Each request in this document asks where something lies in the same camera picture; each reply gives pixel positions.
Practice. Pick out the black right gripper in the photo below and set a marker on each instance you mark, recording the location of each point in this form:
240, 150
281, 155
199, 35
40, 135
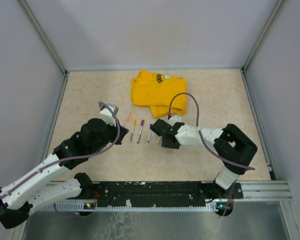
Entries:
164, 144

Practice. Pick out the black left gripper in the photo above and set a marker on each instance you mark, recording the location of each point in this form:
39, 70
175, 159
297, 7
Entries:
123, 131

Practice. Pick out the orange pink highlighter pen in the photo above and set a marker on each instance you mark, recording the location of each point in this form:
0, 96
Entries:
127, 120

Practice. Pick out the white yellow whiteboard marker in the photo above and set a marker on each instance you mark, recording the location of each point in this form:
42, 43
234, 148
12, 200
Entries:
131, 134

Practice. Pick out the white blue-end pen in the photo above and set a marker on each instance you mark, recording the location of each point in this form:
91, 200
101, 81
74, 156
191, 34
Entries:
149, 136

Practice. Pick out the white purple-end pen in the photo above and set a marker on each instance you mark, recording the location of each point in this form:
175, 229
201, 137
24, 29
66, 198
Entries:
139, 134

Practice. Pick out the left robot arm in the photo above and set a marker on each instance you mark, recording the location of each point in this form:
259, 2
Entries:
33, 192

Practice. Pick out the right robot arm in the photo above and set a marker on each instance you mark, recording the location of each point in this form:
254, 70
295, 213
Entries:
229, 144

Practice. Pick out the yellow folded t-shirt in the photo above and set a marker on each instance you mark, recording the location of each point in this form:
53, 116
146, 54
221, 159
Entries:
155, 90

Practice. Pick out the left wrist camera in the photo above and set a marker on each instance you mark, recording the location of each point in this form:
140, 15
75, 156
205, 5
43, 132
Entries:
106, 115

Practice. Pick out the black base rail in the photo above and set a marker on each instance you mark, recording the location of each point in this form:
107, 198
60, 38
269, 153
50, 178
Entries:
156, 196

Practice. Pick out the aluminium frame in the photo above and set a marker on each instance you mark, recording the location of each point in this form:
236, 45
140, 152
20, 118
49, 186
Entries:
155, 39

